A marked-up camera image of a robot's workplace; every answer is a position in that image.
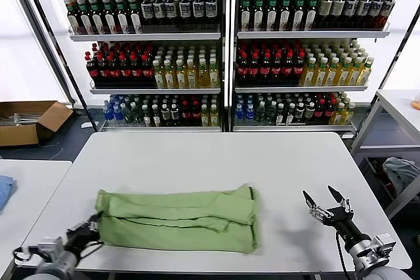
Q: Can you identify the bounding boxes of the red cap cola bottle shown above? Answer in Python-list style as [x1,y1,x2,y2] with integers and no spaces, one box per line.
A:
[259,52,272,86]
[293,52,305,86]
[236,52,249,86]
[324,98,336,123]
[130,54,144,87]
[119,54,133,87]
[248,52,261,86]
[191,100,201,127]
[108,55,121,87]
[282,52,295,86]
[142,54,155,87]
[181,100,192,127]
[271,52,283,86]
[97,55,111,87]
[314,98,326,123]
[85,51,100,87]

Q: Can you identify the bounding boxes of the green polo shirt with print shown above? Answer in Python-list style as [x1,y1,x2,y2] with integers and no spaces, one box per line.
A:
[94,183,262,256]

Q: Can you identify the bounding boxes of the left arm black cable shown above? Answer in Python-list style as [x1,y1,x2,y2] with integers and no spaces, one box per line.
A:
[77,240,105,261]

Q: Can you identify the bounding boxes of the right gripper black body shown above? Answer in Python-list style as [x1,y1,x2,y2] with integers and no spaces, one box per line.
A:
[323,207,371,249]

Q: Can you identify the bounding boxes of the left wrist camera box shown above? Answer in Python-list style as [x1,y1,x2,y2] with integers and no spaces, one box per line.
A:
[37,236,64,255]

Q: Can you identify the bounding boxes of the black metal pole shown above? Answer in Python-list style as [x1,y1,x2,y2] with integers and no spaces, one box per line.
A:
[18,0,98,132]
[356,7,420,137]

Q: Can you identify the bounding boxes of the open cardboard box with parts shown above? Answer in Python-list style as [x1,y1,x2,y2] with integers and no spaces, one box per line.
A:
[0,100,74,148]

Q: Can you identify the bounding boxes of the grey blue crumpled cloth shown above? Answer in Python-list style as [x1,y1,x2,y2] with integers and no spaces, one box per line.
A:
[382,157,420,203]

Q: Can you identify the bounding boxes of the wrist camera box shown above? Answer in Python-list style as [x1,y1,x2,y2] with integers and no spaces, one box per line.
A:
[370,233,397,258]
[37,236,64,255]

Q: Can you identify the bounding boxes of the grey metal shelf unit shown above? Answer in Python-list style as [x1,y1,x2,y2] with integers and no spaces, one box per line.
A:
[45,0,227,133]
[229,0,414,135]

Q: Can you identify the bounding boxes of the white frame side table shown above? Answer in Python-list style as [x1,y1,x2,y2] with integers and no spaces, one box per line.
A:
[349,89,420,220]

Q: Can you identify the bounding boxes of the clear bagged metal parts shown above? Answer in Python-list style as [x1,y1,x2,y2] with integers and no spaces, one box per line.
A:
[0,112,43,127]

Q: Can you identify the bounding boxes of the beige label dark drink bottle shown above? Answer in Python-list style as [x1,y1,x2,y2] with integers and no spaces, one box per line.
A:
[317,0,332,29]
[329,0,345,29]

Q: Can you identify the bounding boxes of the blue folded cloth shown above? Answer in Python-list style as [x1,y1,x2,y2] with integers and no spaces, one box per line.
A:
[0,174,17,212]

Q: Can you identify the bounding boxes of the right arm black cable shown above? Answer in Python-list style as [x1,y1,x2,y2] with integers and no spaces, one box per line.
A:
[335,230,349,280]

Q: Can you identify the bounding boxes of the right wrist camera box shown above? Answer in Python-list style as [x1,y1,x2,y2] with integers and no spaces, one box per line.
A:
[370,233,397,258]

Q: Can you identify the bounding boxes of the clear green water bottle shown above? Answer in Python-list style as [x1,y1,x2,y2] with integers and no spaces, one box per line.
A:
[131,102,142,126]
[123,102,134,125]
[265,101,277,125]
[255,101,266,125]

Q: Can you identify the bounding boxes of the white label dark drink bottle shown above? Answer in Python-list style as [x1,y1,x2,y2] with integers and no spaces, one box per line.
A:
[153,0,167,28]
[369,0,384,29]
[140,0,155,28]
[380,0,396,29]
[356,0,371,29]
[192,0,205,28]
[178,0,192,28]
[343,0,358,29]
[164,0,179,28]
[205,0,218,28]

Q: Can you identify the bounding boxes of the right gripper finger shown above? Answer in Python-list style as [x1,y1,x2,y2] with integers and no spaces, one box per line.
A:
[302,190,329,224]
[327,185,354,214]

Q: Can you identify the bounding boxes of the short black camera cable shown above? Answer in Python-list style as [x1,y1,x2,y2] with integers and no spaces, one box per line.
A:
[12,246,40,265]

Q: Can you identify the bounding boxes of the green cap dark tea bottle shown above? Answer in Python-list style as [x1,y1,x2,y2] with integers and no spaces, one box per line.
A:
[253,0,265,31]
[90,0,106,35]
[77,0,93,35]
[293,0,305,31]
[66,0,81,35]
[279,0,292,31]
[102,0,118,35]
[127,0,143,34]
[240,0,252,31]
[114,0,131,34]
[304,0,318,31]
[266,0,278,31]

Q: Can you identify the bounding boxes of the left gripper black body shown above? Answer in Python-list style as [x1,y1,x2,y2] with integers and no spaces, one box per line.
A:
[65,220,101,254]

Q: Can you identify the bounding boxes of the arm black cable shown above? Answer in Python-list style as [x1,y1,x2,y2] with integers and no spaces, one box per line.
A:
[335,230,349,280]
[77,240,105,261]

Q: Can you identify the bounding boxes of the grey window mullion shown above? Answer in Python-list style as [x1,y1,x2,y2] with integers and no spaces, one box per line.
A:
[2,0,77,108]

